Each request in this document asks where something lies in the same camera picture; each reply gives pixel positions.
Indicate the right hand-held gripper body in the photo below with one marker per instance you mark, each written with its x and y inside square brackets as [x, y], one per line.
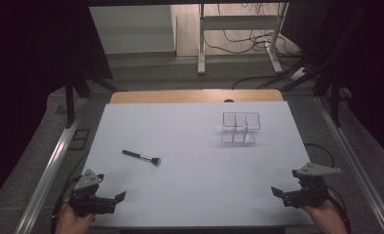
[310, 190]

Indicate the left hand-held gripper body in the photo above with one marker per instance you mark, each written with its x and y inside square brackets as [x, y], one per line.
[88, 198]

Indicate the black makeup brush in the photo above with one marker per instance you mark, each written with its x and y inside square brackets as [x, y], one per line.
[141, 157]

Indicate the clear acrylic organizer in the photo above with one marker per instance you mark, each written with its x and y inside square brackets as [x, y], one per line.
[240, 127]

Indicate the person's right hand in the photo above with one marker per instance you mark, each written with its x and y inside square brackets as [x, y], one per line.
[320, 213]

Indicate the person's left hand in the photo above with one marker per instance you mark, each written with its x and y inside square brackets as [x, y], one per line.
[72, 221]

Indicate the white table mat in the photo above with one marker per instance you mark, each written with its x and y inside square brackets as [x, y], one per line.
[186, 182]

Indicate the black metal stand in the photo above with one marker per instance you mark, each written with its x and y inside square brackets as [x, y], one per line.
[336, 81]
[73, 97]

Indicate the white power strip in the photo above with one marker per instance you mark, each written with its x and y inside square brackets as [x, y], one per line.
[298, 73]

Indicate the wooden table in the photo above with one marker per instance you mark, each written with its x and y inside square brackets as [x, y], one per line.
[193, 96]

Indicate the black curtain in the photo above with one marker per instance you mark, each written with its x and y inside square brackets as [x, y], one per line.
[34, 65]
[381, 65]

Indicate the white cabinet panel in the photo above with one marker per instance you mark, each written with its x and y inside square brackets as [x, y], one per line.
[131, 29]

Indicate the aluminium rail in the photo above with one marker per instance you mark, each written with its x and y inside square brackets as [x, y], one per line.
[355, 162]
[50, 162]

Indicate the white desk frame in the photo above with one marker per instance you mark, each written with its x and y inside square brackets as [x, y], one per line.
[238, 22]

